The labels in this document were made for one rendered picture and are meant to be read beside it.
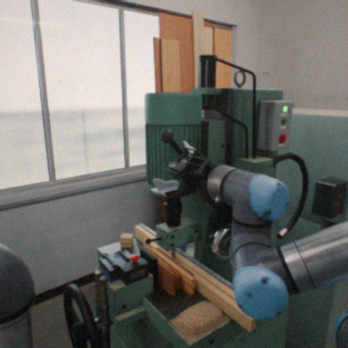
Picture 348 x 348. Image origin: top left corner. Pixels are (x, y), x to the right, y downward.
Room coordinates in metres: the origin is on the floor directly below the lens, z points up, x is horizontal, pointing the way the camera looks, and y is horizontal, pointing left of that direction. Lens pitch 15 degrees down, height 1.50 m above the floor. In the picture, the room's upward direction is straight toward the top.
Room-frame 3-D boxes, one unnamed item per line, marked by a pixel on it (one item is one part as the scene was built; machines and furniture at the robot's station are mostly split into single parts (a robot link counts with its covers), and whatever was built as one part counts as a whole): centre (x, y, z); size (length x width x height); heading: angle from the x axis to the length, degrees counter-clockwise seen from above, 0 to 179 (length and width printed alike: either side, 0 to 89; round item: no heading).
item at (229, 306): (0.88, -0.05, 0.92); 0.55 x 0.02 x 0.04; 36
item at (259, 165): (0.95, -0.26, 1.23); 0.09 x 0.08 x 0.15; 126
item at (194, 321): (0.69, -0.07, 0.92); 0.14 x 0.09 x 0.04; 126
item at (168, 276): (0.88, 0.06, 0.94); 0.20 x 0.01 x 0.08; 36
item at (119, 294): (0.83, 0.16, 0.92); 0.15 x 0.13 x 0.09; 36
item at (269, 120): (1.02, -0.34, 1.40); 0.10 x 0.06 x 0.16; 126
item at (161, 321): (0.88, 0.09, 0.87); 0.61 x 0.30 x 0.06; 36
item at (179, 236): (0.96, -0.01, 1.03); 0.14 x 0.07 x 0.09; 126
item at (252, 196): (0.54, -0.15, 1.32); 0.11 x 0.08 x 0.09; 36
